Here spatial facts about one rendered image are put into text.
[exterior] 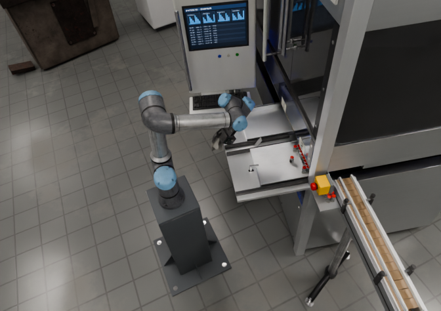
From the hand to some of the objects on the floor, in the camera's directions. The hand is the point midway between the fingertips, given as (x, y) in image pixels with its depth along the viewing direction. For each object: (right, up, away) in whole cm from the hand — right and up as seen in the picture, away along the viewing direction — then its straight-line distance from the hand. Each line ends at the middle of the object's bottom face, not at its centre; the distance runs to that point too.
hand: (212, 147), depth 190 cm
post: (+62, -77, +59) cm, 115 cm away
